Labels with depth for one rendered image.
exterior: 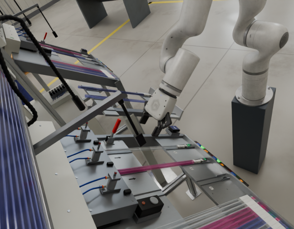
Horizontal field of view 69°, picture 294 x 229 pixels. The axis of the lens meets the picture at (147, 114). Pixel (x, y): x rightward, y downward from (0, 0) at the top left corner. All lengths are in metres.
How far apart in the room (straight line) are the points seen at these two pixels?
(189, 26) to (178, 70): 0.14
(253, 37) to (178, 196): 1.23
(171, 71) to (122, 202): 0.45
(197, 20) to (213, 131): 1.45
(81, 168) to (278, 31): 0.90
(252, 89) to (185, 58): 0.58
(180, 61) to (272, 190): 1.29
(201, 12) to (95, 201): 0.61
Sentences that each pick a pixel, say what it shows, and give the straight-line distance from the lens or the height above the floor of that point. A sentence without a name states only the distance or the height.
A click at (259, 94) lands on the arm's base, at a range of 1.29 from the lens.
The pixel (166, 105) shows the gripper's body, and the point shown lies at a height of 1.11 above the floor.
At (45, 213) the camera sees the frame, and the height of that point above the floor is 1.39.
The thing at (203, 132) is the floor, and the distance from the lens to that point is 2.08.
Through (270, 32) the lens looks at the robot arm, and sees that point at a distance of 1.06.
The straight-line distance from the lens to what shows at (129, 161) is 0.80.
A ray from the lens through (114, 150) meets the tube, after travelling 0.81.
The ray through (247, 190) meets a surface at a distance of 0.99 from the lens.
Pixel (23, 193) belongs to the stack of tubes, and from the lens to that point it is 0.32.
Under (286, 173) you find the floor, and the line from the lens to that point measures 1.89.
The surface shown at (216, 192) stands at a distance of 0.88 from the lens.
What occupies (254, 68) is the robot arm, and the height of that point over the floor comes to 0.93.
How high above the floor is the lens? 1.63
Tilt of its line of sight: 43 degrees down
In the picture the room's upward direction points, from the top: 23 degrees counter-clockwise
